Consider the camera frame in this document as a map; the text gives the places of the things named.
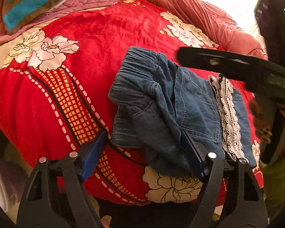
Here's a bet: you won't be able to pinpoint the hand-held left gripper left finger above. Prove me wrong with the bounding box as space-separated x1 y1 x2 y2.
17 131 108 228

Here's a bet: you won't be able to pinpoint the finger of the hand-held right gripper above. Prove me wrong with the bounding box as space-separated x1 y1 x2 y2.
177 47 270 82

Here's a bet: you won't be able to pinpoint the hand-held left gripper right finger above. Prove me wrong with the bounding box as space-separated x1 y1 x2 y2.
180 129 269 228

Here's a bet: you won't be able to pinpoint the blue denim pants lace trim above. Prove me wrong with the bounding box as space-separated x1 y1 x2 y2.
108 46 258 178

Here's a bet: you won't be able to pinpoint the person's right hand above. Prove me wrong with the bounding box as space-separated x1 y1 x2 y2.
249 97 274 144

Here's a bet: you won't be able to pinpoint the salmon pink quilt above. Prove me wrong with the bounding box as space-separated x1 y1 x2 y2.
129 0 269 61

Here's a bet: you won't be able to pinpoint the person's dark clothed legs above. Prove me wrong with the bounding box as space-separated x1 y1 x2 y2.
57 190 205 228

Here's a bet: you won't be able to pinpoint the white and purple round object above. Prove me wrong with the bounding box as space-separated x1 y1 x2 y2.
0 157 23 219

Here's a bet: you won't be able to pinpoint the red floral blanket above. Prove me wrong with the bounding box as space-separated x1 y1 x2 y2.
0 0 264 206

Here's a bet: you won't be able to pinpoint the pink quilted pillow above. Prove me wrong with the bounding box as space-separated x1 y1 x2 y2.
0 0 129 44

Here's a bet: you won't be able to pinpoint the striped blue brown towel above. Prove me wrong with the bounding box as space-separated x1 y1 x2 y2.
2 0 124 28

